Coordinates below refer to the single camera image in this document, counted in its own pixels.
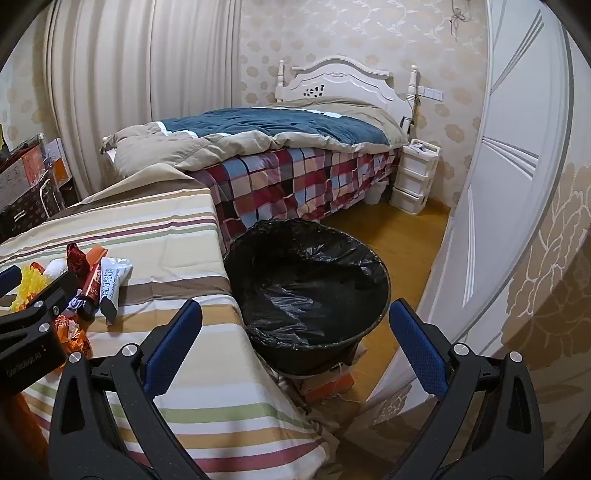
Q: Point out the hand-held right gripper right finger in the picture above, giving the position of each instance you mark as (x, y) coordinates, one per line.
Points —
(418, 346)

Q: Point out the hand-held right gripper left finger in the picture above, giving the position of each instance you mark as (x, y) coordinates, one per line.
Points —
(171, 346)

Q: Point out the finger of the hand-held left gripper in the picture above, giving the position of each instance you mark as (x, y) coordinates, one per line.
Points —
(9, 278)
(51, 297)

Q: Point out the yellow foam fruit net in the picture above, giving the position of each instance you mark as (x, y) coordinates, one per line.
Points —
(34, 279)

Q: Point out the white tissue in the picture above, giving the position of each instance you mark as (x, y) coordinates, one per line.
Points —
(57, 268)

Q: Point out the orange snack wrapper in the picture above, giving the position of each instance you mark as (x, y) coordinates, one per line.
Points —
(69, 334)

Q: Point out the red orange tube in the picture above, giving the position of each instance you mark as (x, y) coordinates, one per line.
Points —
(92, 286)

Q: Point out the shiny red wrapper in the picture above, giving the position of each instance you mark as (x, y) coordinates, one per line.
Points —
(76, 261)

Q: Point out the white toothpaste tube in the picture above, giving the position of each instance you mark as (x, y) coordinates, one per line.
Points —
(113, 281)

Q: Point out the orange plastic packet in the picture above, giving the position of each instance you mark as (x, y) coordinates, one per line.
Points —
(98, 253)

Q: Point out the black lined trash bin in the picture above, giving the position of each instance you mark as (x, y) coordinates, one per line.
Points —
(295, 295)

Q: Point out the dark patterned storage box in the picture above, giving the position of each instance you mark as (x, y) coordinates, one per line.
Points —
(23, 210)

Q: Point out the flat orange box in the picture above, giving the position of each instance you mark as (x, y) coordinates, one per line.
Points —
(328, 385)

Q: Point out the striped tablecloth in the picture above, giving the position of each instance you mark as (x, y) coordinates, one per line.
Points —
(138, 230)

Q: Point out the white and orange cardboard box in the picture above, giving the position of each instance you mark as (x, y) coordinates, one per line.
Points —
(57, 154)

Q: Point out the small white bin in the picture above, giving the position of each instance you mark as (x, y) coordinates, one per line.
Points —
(375, 194)

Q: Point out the white plastic drawer unit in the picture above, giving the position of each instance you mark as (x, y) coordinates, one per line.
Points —
(413, 180)

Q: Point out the white papers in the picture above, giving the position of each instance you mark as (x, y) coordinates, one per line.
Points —
(421, 147)

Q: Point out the checkered bedsheet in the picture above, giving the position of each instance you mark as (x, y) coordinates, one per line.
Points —
(300, 180)

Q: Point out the white panelled door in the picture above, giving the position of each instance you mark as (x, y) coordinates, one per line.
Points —
(508, 161)

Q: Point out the beige striped curtain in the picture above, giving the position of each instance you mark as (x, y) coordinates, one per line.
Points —
(138, 69)

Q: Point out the bed with plaid sheet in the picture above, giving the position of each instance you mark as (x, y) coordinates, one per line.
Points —
(277, 122)

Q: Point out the white wall switch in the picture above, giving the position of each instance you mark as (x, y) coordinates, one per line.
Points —
(431, 93)

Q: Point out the white wooden bed frame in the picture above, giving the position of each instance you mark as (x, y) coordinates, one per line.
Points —
(341, 81)

